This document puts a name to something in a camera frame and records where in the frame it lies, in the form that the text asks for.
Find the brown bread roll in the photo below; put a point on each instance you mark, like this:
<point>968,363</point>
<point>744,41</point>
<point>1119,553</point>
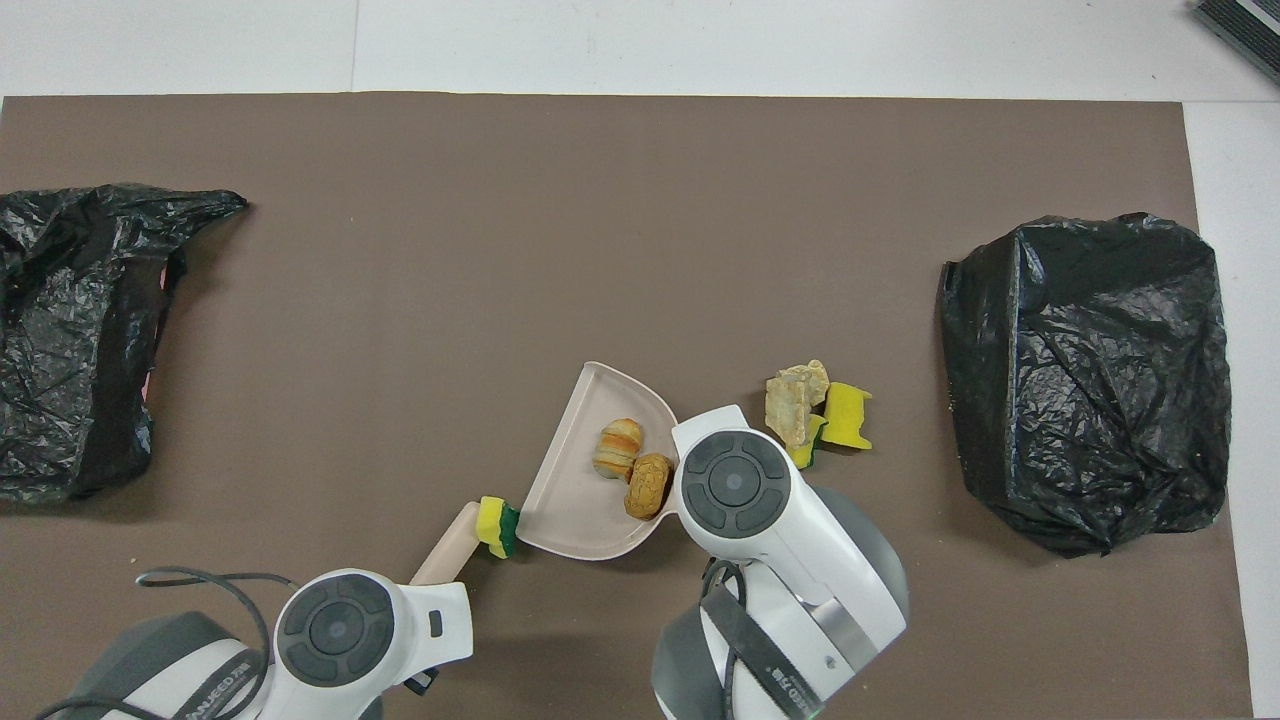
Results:
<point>648,485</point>

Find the yellow sponge green backing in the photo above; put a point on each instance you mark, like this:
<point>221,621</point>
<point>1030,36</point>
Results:
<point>492,520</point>
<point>805,455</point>

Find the beige plastic dustpan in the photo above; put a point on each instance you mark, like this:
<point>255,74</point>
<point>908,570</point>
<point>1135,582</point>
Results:
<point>570,500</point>

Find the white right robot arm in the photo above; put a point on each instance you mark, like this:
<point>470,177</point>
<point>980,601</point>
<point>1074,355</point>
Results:
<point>780,560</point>

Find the black trash bag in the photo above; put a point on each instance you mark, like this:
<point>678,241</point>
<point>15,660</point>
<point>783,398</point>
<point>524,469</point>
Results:
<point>1080,380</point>
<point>70,330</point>

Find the brown table mat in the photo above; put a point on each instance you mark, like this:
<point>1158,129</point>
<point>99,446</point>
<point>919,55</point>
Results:
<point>400,250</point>

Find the pale crusty bread piece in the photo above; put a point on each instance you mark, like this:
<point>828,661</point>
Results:
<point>795,400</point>

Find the croissant shaped bread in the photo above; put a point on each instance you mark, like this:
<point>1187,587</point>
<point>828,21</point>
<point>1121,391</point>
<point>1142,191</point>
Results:
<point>618,448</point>

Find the beige brush black bristles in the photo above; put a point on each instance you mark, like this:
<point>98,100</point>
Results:
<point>445,550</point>

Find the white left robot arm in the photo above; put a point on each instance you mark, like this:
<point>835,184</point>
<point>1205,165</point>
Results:
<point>340,630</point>

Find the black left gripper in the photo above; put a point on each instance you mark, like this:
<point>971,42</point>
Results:
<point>422,682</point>

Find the left black trash bag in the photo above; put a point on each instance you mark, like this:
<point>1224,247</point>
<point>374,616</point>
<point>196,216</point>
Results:
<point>70,330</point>

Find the grey ridged object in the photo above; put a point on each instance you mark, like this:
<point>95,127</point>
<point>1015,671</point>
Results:
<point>1250,25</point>

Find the right black trash bag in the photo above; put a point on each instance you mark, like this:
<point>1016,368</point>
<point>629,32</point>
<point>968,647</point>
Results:
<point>1080,380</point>

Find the yellow notched sponge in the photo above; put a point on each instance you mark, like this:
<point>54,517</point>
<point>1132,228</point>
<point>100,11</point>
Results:
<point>847,415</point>

